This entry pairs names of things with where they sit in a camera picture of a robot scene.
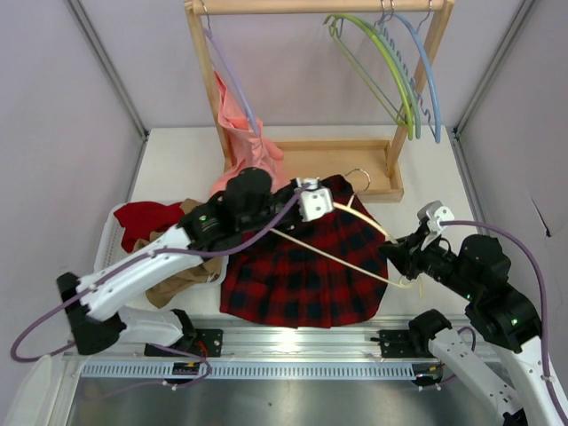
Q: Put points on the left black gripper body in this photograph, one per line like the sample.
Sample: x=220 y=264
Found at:
x=290 y=195

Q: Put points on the red garment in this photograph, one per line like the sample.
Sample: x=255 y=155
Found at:
x=140 y=219

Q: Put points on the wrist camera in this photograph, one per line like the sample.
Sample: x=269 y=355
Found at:
x=315 y=200
x=432 y=215

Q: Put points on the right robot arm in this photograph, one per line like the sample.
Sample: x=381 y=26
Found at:
x=498 y=312

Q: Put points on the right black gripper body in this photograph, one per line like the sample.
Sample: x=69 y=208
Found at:
x=408 y=256

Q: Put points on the red plaid skirt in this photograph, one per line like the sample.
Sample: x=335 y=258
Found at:
x=276 y=282

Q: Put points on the wooden clothes rack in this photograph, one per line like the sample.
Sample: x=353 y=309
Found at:
x=327 y=156

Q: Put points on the tan garment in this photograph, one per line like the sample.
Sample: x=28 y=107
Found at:
x=162 y=293

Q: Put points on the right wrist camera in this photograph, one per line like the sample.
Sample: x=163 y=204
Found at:
x=432 y=215

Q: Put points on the cream hanger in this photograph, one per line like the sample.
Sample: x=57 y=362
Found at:
x=347 y=208

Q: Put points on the blue hanger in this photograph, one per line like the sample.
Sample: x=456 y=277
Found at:
x=427 y=50

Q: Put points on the white laundry basket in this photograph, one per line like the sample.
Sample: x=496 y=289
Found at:
x=110 y=250

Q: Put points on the pink skirt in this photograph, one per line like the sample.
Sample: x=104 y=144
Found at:
x=245 y=147

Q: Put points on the teal hanger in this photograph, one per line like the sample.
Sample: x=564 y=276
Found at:
x=408 y=75

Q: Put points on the purple hanger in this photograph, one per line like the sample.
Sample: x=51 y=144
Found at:
x=248 y=109

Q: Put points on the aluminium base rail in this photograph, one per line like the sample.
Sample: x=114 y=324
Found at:
x=234 y=349

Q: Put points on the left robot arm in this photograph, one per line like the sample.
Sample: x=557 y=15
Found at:
x=212 y=229

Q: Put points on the green hanger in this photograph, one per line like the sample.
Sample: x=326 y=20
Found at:
x=407 y=115

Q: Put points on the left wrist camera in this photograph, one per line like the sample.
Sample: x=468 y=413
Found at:
x=315 y=200

